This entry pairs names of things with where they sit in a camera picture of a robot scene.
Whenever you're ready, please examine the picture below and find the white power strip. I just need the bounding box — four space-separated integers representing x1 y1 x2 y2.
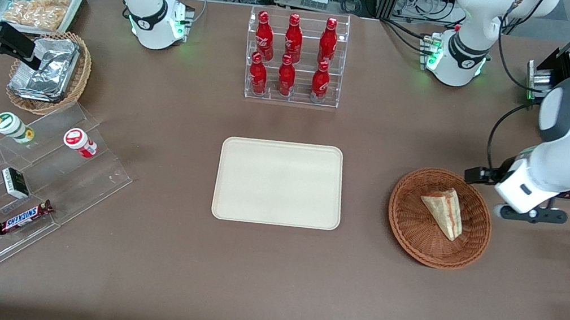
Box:
298 0 330 12

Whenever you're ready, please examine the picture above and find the Snickers chocolate bar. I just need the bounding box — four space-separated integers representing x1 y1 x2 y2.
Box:
0 193 55 243

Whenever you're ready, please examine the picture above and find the brown wicker basket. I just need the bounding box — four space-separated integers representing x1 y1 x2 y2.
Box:
380 162 500 276

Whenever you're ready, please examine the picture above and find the green lid white cup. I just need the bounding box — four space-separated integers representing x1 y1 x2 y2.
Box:
0 111 38 146

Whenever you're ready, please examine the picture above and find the aluminium foil container stack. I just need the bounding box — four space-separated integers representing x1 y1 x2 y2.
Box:
6 32 81 106

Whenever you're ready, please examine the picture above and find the clear bag of chips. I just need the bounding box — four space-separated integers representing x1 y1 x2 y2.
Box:
1 0 71 33

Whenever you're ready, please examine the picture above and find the beige plastic tray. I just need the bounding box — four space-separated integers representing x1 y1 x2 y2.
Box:
211 129 351 238

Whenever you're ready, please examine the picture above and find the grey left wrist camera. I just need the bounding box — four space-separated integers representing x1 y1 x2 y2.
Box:
492 199 569 230

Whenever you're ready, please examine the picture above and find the light wicker basket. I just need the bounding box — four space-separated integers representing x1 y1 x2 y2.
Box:
3 24 97 122

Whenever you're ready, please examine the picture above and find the red cola bottle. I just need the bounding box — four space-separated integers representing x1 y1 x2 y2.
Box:
275 53 300 98
281 12 307 66
246 51 272 97
308 59 333 105
316 16 342 68
251 10 280 62

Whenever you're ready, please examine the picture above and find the clear acrylic stepped display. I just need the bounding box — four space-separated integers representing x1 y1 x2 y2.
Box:
0 91 143 312

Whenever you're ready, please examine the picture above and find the red lid white cup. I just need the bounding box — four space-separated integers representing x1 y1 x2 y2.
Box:
61 127 100 159

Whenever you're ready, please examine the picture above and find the triangle sandwich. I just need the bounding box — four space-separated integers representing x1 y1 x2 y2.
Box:
415 184 469 243

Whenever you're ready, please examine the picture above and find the clear acrylic bottle rack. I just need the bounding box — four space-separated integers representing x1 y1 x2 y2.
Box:
237 0 353 113

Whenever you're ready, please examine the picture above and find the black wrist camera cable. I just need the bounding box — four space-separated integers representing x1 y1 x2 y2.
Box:
482 96 538 179

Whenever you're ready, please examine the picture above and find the small black box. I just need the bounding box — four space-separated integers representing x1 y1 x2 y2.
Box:
0 166 34 201

